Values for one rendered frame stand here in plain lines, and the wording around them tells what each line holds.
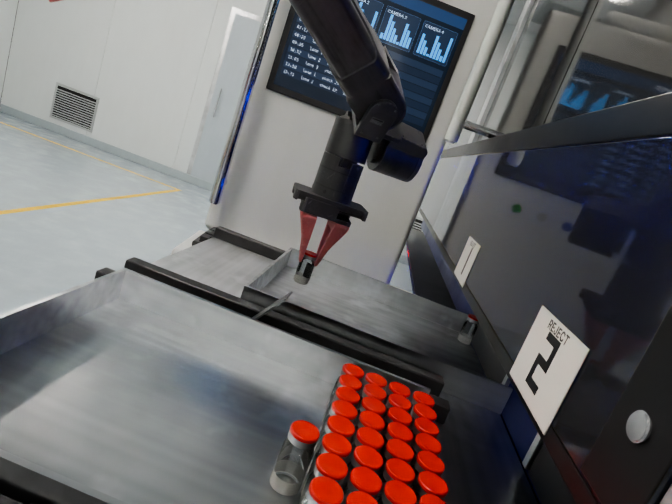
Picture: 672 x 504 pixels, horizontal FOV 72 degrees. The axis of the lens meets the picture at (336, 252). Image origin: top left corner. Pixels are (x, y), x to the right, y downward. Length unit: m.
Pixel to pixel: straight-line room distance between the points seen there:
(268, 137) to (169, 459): 0.90
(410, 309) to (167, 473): 0.56
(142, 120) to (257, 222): 5.41
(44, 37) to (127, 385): 7.01
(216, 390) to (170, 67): 6.08
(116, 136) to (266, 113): 5.60
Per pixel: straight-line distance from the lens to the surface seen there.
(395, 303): 0.81
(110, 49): 6.81
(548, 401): 0.33
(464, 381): 0.58
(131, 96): 6.61
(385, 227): 1.17
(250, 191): 1.16
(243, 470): 0.36
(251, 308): 0.55
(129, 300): 0.53
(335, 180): 0.60
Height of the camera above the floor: 1.11
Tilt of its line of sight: 13 degrees down
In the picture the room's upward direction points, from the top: 20 degrees clockwise
